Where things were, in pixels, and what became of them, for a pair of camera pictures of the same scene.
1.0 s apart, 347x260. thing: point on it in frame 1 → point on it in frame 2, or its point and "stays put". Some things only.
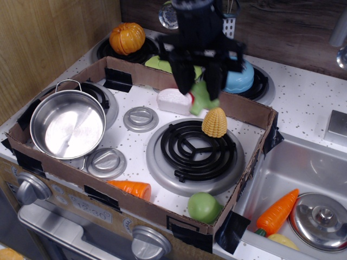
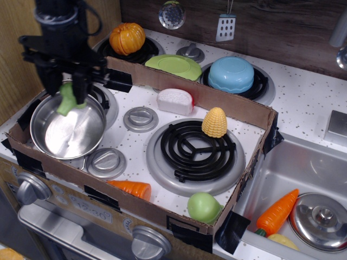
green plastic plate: (165, 65) stays put
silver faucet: (338, 38) stays put
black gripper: (200, 36) → (64, 46)
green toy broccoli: (201, 99) → (68, 101)
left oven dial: (30, 189) stays put
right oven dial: (149, 244) stays put
